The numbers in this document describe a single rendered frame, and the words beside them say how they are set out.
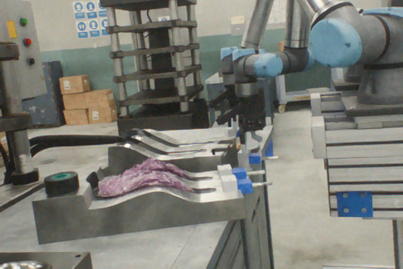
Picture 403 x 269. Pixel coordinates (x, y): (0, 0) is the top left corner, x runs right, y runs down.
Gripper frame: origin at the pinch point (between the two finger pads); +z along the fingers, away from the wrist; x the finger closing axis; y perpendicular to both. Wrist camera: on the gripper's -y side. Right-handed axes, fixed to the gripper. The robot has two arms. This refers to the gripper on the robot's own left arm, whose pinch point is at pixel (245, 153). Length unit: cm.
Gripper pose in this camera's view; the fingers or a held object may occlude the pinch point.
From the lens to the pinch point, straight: 160.6
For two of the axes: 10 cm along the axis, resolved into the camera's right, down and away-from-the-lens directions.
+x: 2.7, -2.0, 9.4
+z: 1.0, 9.8, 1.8
